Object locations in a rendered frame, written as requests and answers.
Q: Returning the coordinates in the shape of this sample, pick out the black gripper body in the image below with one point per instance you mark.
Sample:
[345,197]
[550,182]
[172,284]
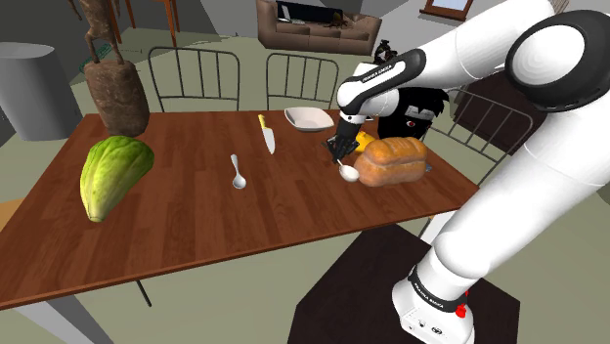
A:
[349,130]

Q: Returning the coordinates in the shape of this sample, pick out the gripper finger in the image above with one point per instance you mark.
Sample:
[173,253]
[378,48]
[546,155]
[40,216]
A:
[335,150]
[349,146]

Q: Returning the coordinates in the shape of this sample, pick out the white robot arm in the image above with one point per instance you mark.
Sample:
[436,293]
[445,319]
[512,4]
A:
[500,200]

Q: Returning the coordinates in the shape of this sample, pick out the yellow object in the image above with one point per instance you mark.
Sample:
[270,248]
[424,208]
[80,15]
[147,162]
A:
[366,140]

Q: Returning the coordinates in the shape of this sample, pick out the white spoon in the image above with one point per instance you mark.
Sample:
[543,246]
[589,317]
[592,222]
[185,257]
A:
[350,174]

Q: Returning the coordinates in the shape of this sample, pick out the white bowl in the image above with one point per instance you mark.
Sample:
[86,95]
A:
[309,119]

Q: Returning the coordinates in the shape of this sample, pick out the brown bread loaf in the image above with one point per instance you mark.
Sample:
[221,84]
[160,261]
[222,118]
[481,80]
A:
[391,162]

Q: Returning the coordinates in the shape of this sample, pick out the grey metal chair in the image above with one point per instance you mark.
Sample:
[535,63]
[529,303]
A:
[300,96]
[200,98]
[495,103]

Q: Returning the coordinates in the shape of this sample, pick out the brown sofa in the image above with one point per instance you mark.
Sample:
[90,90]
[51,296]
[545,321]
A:
[314,35]

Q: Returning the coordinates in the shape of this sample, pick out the silver spoon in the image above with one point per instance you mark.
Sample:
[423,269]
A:
[239,181]

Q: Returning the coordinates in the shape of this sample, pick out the dark robot stand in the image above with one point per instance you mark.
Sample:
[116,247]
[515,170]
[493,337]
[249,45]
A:
[352,295]

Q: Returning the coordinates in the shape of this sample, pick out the brown-framed window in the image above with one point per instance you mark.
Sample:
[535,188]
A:
[448,9]

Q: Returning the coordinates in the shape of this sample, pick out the brown wooden dining table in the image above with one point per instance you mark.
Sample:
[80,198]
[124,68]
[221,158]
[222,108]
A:
[190,214]

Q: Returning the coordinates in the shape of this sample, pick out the brown wooden chair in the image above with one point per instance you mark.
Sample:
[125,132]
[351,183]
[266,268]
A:
[172,24]

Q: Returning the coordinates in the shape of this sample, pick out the green cabbage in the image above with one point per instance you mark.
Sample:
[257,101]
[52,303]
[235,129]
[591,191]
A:
[112,176]

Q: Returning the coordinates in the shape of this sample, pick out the brown figure sculpture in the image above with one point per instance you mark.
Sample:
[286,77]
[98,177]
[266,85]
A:
[117,95]

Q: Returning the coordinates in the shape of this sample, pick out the grey cylinder bin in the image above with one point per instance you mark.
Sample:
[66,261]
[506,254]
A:
[35,90]

